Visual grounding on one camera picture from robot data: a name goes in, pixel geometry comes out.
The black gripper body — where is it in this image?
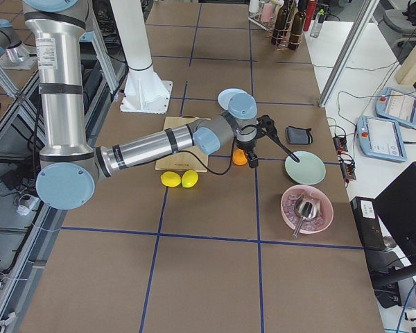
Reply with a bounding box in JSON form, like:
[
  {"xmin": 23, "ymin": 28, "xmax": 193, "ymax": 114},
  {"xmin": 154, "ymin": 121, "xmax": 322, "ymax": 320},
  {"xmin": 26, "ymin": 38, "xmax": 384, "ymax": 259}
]
[{"xmin": 235, "ymin": 126, "xmax": 257, "ymax": 151}]

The orange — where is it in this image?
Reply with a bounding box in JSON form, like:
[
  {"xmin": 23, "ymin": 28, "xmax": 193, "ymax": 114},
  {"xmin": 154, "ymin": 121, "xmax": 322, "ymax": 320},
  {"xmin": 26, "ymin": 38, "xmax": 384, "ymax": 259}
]
[{"xmin": 232, "ymin": 148, "xmax": 248, "ymax": 166}]

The light blue plate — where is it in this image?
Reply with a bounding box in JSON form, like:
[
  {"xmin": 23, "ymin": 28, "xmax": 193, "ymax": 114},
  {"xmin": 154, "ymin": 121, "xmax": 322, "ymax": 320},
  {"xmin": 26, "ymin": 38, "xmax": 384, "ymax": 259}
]
[{"xmin": 217, "ymin": 88, "xmax": 245, "ymax": 110}]

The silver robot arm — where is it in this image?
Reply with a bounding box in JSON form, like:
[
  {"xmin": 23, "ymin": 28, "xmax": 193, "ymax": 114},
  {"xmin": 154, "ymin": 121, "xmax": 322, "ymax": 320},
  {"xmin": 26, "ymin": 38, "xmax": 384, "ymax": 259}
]
[
  {"xmin": 0, "ymin": 19, "xmax": 31, "ymax": 69},
  {"xmin": 24, "ymin": 1, "xmax": 258, "ymax": 210}
]

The green plate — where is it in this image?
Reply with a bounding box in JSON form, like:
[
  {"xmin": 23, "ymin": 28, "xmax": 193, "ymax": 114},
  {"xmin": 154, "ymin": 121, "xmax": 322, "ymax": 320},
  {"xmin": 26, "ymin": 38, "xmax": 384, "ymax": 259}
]
[{"xmin": 285, "ymin": 151, "xmax": 326, "ymax": 185}]

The yellow lemon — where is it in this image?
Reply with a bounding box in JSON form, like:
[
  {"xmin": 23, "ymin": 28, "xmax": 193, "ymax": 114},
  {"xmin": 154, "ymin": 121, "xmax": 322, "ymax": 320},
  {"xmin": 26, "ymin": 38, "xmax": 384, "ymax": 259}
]
[
  {"xmin": 181, "ymin": 170, "xmax": 199, "ymax": 188},
  {"xmin": 160, "ymin": 171, "xmax": 181, "ymax": 187}
]

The wooden cutting board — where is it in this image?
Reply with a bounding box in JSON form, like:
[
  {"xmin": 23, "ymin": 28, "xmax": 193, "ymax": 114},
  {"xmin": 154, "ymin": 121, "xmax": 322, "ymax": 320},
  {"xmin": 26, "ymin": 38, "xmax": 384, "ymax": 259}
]
[{"xmin": 155, "ymin": 116, "xmax": 208, "ymax": 173}]

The silver metal scoop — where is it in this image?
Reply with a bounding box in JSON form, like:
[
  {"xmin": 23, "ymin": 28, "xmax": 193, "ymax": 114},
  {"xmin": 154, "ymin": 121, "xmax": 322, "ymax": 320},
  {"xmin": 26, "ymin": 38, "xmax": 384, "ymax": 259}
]
[{"xmin": 293, "ymin": 194, "xmax": 320, "ymax": 238}]

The black usb hub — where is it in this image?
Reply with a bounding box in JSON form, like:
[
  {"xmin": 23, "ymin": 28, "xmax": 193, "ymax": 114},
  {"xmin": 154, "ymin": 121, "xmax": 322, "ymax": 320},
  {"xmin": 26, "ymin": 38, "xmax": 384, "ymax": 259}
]
[
  {"xmin": 333, "ymin": 135, "xmax": 348, "ymax": 153},
  {"xmin": 340, "ymin": 159, "xmax": 356, "ymax": 183}
]

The pink bowl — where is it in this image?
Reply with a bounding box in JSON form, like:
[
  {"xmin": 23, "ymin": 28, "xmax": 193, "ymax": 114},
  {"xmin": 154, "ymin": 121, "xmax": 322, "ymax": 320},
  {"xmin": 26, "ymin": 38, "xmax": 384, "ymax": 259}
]
[{"xmin": 281, "ymin": 185, "xmax": 333, "ymax": 237}]

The dark wine bottle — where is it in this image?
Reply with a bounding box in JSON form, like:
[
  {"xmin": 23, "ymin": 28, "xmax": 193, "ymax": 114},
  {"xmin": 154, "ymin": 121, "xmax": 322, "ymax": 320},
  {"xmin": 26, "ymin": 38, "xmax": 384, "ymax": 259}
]
[
  {"xmin": 288, "ymin": 0, "xmax": 308, "ymax": 51},
  {"xmin": 270, "ymin": 0, "xmax": 290, "ymax": 45}
]

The black computer box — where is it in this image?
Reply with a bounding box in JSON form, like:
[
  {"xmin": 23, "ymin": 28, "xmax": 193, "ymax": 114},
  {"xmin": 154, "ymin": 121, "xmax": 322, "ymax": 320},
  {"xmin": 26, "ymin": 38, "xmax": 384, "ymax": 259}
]
[{"xmin": 350, "ymin": 196, "xmax": 385, "ymax": 251}]

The pink plastic cup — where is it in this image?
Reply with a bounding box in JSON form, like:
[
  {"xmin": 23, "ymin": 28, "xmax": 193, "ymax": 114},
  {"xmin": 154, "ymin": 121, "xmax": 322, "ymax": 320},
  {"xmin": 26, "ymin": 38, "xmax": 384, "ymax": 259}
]
[{"xmin": 261, "ymin": 3, "xmax": 273, "ymax": 23}]

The near teach pendant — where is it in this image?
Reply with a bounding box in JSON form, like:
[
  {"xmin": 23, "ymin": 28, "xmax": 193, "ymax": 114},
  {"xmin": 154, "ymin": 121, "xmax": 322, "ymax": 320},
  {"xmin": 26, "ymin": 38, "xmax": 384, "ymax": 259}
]
[{"xmin": 356, "ymin": 116, "xmax": 407, "ymax": 162}]

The teach pendant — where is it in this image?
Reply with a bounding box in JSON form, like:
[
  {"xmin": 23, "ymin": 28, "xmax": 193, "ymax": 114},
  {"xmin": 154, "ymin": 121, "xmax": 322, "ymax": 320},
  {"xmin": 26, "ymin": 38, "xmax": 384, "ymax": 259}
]
[
  {"xmin": 356, "ymin": 116, "xmax": 407, "ymax": 162},
  {"xmin": 375, "ymin": 87, "xmax": 416, "ymax": 128}
]

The white plastic cup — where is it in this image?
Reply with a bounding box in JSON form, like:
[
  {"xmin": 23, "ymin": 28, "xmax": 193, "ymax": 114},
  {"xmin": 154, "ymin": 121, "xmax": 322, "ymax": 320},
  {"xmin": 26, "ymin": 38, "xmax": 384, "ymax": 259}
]
[{"xmin": 248, "ymin": 0, "xmax": 259, "ymax": 14}]

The grey water bottle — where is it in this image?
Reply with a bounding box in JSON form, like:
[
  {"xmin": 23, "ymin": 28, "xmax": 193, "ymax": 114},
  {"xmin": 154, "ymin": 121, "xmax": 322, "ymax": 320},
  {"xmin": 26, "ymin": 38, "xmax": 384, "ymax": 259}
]
[{"xmin": 310, "ymin": 9, "xmax": 325, "ymax": 38}]

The red water bottle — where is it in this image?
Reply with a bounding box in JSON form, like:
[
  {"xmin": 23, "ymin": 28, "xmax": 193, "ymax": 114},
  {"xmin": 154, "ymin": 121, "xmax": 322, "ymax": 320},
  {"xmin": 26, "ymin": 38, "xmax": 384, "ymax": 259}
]
[{"xmin": 303, "ymin": 0, "xmax": 318, "ymax": 32}]

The far teach pendant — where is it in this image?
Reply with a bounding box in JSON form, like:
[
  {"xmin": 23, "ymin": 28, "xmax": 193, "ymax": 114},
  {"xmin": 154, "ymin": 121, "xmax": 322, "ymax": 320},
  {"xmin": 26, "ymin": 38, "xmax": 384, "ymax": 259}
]
[{"xmin": 375, "ymin": 87, "xmax": 416, "ymax": 128}]

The black computer monitor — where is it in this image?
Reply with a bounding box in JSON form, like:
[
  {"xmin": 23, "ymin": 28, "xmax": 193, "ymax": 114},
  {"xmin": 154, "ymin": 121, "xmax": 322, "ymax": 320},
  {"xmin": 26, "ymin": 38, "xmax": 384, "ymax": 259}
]
[{"xmin": 374, "ymin": 162, "xmax": 416, "ymax": 259}]

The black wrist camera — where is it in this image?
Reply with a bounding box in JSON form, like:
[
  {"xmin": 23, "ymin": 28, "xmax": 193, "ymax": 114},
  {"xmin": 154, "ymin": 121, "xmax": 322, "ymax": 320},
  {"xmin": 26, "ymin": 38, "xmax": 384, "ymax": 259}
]
[{"xmin": 257, "ymin": 115, "xmax": 277, "ymax": 138}]

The black camera cable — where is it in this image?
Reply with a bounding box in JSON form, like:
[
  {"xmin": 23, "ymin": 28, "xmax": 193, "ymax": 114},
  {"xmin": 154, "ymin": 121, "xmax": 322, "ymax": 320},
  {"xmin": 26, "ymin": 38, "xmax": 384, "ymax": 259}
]
[{"xmin": 173, "ymin": 117, "xmax": 301, "ymax": 176}]

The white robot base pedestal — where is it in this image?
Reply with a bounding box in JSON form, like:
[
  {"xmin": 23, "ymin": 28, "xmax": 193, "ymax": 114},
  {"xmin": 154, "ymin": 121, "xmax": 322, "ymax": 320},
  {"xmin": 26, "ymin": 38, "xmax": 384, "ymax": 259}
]
[{"xmin": 110, "ymin": 0, "xmax": 173, "ymax": 114}]

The aluminium frame post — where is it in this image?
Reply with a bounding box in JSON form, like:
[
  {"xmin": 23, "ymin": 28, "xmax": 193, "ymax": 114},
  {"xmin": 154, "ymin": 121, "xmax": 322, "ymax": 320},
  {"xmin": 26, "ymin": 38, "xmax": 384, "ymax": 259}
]
[{"xmin": 318, "ymin": 0, "xmax": 379, "ymax": 108}]

